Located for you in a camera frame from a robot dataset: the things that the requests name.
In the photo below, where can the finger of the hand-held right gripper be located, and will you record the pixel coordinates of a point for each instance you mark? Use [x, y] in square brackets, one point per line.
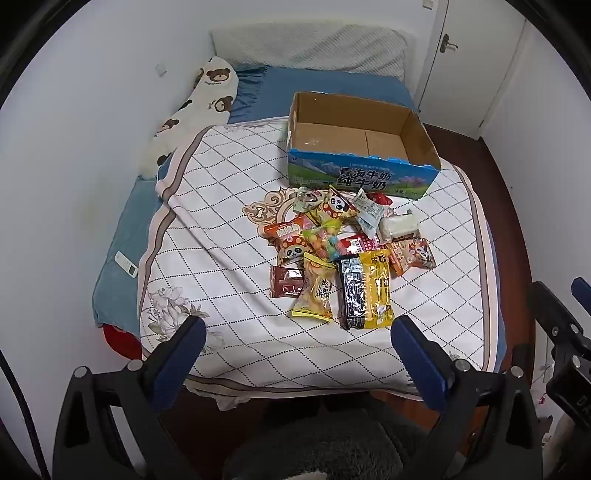
[554, 314]
[582, 295]

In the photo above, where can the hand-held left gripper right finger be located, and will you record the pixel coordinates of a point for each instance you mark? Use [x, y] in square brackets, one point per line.
[415, 357]

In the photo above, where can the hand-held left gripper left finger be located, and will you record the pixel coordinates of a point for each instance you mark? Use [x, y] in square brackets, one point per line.
[182, 353]

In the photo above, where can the black snack packet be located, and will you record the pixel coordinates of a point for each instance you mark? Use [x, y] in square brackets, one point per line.
[353, 295]

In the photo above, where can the orange panda snack packet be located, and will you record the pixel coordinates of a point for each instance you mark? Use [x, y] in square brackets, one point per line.
[413, 256]

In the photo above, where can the yellow cracker packet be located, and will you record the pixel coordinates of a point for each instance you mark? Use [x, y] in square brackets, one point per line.
[316, 290]

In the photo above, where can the brown chocolate packet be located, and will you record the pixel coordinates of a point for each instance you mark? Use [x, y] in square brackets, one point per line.
[285, 282]

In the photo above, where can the white cake packet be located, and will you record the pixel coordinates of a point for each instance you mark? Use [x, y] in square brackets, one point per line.
[399, 225]

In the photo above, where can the colourful candy ball bag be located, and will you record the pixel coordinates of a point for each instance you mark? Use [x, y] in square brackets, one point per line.
[325, 240]

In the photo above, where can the red mushroom panda packet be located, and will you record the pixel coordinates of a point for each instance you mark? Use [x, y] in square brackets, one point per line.
[292, 251]

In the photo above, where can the red and white snack packet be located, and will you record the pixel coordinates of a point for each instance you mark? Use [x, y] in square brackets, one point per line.
[369, 212]

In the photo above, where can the small red snack packet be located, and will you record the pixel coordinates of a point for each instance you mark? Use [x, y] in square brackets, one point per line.
[381, 199]

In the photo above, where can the yellow panda snack packet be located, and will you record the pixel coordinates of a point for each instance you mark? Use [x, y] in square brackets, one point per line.
[337, 207]

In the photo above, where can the green white panda packet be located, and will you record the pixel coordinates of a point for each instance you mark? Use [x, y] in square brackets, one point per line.
[307, 199]

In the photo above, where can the printed blue cardboard box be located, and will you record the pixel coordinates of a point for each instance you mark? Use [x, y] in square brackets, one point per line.
[355, 138]

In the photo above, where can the red cloth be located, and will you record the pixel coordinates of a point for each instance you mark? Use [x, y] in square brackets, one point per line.
[121, 342]

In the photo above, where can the white diamond pattern quilt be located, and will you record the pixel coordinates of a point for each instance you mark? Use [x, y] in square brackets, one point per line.
[217, 258]

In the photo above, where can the white remote control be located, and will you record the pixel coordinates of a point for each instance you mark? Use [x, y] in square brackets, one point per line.
[125, 264]

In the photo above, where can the grey fluffy cloth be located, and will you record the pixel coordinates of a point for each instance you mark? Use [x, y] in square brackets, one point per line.
[318, 443]

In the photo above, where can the bear print pillow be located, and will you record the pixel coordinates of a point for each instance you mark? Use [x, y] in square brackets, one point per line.
[194, 110]

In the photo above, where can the white door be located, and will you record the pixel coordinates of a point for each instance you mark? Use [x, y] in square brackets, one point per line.
[466, 60]

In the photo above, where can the blue satin pillow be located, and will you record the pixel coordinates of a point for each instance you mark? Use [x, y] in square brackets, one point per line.
[247, 92]

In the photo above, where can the white textured pillow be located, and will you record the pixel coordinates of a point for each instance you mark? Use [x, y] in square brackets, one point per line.
[314, 46]

